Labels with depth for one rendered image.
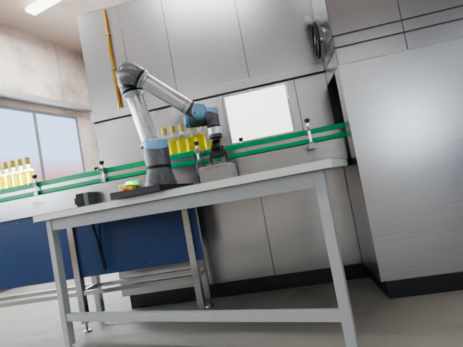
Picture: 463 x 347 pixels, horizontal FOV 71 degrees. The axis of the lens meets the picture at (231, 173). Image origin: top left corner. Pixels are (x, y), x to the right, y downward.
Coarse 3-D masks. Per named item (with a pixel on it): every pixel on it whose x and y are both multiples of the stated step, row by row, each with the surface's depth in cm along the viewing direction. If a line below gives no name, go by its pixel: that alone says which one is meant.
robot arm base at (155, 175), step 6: (150, 168) 149; (156, 168) 148; (162, 168) 149; (168, 168) 151; (150, 174) 148; (156, 174) 147; (162, 174) 148; (168, 174) 149; (150, 180) 147; (156, 180) 146; (162, 180) 146; (168, 180) 148; (174, 180) 151
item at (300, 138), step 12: (300, 132) 191; (312, 132) 190; (324, 132) 189; (336, 132) 188; (240, 144) 196; (252, 144) 195; (264, 144) 194; (276, 144) 193; (288, 144) 192; (300, 144) 191; (204, 156) 199; (228, 156) 197
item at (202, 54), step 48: (144, 0) 227; (192, 0) 222; (240, 0) 217; (288, 0) 212; (96, 48) 232; (144, 48) 227; (192, 48) 221; (240, 48) 216; (288, 48) 212; (96, 96) 231; (144, 96) 226; (192, 96) 218; (336, 96) 207
